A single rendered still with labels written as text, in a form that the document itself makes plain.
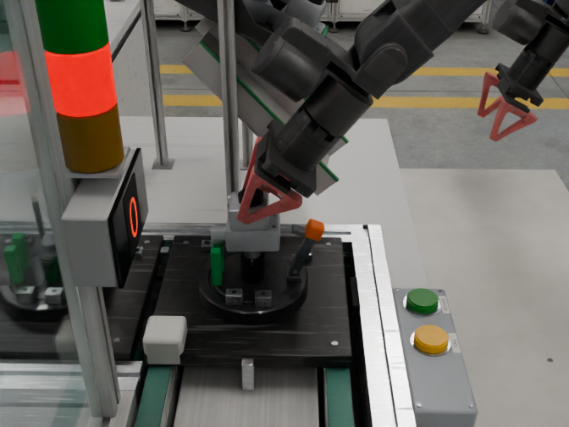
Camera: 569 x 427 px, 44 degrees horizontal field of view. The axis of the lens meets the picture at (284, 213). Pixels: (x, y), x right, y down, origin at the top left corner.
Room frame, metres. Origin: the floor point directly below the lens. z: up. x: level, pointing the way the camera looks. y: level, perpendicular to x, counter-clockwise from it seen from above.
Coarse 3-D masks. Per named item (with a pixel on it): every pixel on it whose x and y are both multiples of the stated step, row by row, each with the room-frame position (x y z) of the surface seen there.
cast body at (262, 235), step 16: (240, 192) 0.72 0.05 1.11; (256, 192) 0.72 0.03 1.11; (256, 208) 0.70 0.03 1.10; (240, 224) 0.69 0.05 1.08; (256, 224) 0.69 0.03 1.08; (272, 224) 0.71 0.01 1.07; (224, 240) 0.71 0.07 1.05; (240, 240) 0.69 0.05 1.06; (256, 240) 0.69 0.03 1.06; (272, 240) 0.69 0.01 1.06
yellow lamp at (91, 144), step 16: (112, 112) 0.52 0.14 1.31; (64, 128) 0.50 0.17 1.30; (80, 128) 0.50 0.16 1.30; (96, 128) 0.50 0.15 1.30; (112, 128) 0.51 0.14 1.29; (64, 144) 0.51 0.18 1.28; (80, 144) 0.50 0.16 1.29; (96, 144) 0.50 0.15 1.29; (112, 144) 0.51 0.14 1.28; (64, 160) 0.51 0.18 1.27; (80, 160) 0.50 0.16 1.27; (96, 160) 0.50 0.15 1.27; (112, 160) 0.51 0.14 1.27
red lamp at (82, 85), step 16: (48, 64) 0.51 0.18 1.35; (64, 64) 0.50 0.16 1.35; (80, 64) 0.50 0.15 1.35; (96, 64) 0.51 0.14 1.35; (112, 64) 0.53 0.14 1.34; (64, 80) 0.50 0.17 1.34; (80, 80) 0.50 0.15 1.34; (96, 80) 0.51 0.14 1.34; (112, 80) 0.52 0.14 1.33; (64, 96) 0.50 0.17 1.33; (80, 96) 0.50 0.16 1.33; (96, 96) 0.51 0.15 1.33; (112, 96) 0.52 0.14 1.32; (64, 112) 0.50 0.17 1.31; (80, 112) 0.50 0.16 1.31; (96, 112) 0.51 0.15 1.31
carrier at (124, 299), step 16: (144, 240) 0.82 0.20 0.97; (160, 240) 0.82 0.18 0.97; (144, 256) 0.78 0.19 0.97; (144, 272) 0.75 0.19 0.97; (112, 288) 0.71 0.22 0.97; (128, 288) 0.71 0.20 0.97; (144, 288) 0.71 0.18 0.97; (112, 304) 0.68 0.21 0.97; (128, 304) 0.68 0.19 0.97; (144, 304) 0.68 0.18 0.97; (112, 320) 0.65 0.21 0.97; (128, 320) 0.65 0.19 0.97; (112, 336) 0.62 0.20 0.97; (128, 336) 0.62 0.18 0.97; (128, 352) 0.60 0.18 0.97
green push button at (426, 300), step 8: (408, 296) 0.70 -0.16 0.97; (416, 296) 0.70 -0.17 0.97; (424, 296) 0.70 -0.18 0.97; (432, 296) 0.70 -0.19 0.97; (408, 304) 0.69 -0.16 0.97; (416, 304) 0.68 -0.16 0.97; (424, 304) 0.68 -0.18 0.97; (432, 304) 0.68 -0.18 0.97; (424, 312) 0.68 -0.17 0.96; (432, 312) 0.68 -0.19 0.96
